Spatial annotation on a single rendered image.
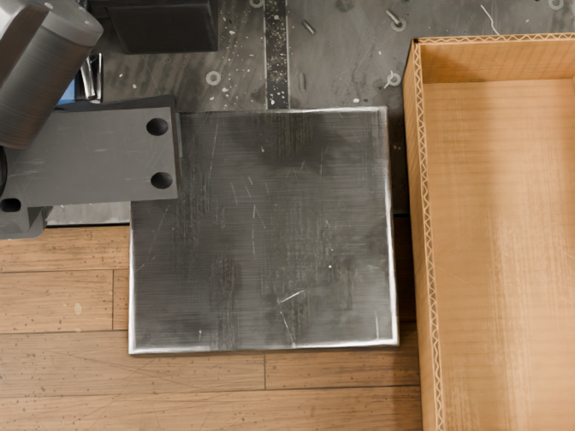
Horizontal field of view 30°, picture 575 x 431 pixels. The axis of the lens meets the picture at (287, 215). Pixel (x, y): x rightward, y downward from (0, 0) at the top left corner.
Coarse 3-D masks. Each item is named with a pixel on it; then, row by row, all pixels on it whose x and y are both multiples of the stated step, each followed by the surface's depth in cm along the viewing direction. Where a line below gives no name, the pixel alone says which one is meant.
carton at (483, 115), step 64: (448, 64) 70; (512, 64) 70; (448, 128) 72; (512, 128) 72; (448, 192) 71; (512, 192) 71; (448, 256) 70; (512, 256) 70; (448, 320) 69; (512, 320) 69; (448, 384) 68; (512, 384) 68
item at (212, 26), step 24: (216, 0) 74; (120, 24) 69; (144, 24) 70; (168, 24) 70; (192, 24) 70; (216, 24) 73; (144, 48) 73; (168, 48) 73; (192, 48) 73; (216, 48) 74
